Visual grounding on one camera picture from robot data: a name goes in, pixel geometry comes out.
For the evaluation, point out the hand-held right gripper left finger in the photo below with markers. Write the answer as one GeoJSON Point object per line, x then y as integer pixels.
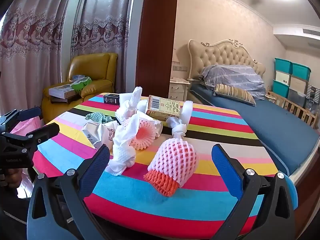
{"type": "Point", "coordinates": [96, 167]}

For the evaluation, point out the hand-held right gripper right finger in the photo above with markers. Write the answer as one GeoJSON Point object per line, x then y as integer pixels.
{"type": "Point", "coordinates": [226, 170]}

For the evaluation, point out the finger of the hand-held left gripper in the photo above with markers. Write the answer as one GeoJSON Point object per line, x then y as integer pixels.
{"type": "Point", "coordinates": [42, 132]}
{"type": "Point", "coordinates": [27, 113]}

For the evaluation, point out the pink plastic bag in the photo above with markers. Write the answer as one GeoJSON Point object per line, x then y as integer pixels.
{"type": "Point", "coordinates": [25, 126]}

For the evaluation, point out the pink white foam fruit net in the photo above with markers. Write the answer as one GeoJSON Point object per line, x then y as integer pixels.
{"type": "Point", "coordinates": [175, 160]}

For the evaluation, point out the orange foam fruit net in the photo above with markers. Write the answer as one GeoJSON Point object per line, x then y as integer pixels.
{"type": "Point", "coordinates": [162, 183]}

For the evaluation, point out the small black box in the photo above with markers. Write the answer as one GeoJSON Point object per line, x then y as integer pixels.
{"type": "Point", "coordinates": [111, 99]}

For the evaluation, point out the thick knotted white foam sheet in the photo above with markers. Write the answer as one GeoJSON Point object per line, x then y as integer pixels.
{"type": "Point", "coordinates": [181, 115]}

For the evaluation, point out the person's left hand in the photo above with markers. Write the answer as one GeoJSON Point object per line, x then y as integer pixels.
{"type": "Point", "coordinates": [15, 177]}

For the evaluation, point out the crumpled white paper packet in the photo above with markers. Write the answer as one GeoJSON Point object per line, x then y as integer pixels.
{"type": "Point", "coordinates": [97, 132]}

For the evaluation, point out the dark wooden tray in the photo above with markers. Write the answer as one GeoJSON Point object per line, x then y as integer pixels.
{"type": "Point", "coordinates": [60, 99]}

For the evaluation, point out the striped round table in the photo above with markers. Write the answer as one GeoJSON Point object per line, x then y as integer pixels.
{"type": "Point", "coordinates": [205, 140]}

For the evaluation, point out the flat white box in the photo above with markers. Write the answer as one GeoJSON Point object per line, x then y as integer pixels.
{"type": "Point", "coordinates": [62, 91]}

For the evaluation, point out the green white mesh cloth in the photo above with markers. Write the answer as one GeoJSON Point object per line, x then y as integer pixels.
{"type": "Point", "coordinates": [96, 116]}

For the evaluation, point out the pink foam net sleeve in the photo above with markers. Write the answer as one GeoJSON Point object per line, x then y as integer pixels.
{"type": "Point", "coordinates": [146, 136]}

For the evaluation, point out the bed with blue sheet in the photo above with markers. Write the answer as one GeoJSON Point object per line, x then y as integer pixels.
{"type": "Point", "coordinates": [270, 130]}

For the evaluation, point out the green plastic bag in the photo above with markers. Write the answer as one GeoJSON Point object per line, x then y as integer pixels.
{"type": "Point", "coordinates": [81, 83]}

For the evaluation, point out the blue white packet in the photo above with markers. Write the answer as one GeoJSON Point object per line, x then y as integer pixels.
{"type": "Point", "coordinates": [78, 77]}

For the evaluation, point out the lace patterned curtain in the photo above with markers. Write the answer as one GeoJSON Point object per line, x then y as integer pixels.
{"type": "Point", "coordinates": [105, 25]}
{"type": "Point", "coordinates": [30, 42]}

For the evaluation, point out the striped brown pillow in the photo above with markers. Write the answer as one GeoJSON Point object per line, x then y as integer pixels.
{"type": "Point", "coordinates": [235, 93]}

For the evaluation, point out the yellow leather armchair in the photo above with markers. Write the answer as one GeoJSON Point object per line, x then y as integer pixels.
{"type": "Point", "coordinates": [95, 67]}

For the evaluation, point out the tan printed carton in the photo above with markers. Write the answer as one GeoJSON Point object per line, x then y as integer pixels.
{"type": "Point", "coordinates": [162, 107]}

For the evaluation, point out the blue grey pillow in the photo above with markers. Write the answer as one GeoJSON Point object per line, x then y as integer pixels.
{"type": "Point", "coordinates": [232, 77]}

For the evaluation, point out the cream nightstand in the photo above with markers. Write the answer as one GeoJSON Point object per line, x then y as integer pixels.
{"type": "Point", "coordinates": [177, 87]}

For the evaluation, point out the stack of storage boxes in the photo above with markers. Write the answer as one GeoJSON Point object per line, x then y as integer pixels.
{"type": "Point", "coordinates": [282, 78]}

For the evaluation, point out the black patterned bag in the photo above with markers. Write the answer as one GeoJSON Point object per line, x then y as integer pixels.
{"type": "Point", "coordinates": [313, 92]}

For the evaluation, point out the tufted beige headboard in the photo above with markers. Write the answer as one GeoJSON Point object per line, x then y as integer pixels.
{"type": "Point", "coordinates": [220, 52]}

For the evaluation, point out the dark wooden wardrobe panel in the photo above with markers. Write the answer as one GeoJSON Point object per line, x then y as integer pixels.
{"type": "Point", "coordinates": [157, 35]}

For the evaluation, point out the air conditioner vent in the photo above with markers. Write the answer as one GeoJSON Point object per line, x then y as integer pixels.
{"type": "Point", "coordinates": [311, 32]}

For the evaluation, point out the wooden crib rail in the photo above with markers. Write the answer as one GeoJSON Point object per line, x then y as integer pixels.
{"type": "Point", "coordinates": [295, 107]}

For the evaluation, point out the wall sockets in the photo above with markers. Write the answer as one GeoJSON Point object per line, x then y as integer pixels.
{"type": "Point", "coordinates": [179, 68]}

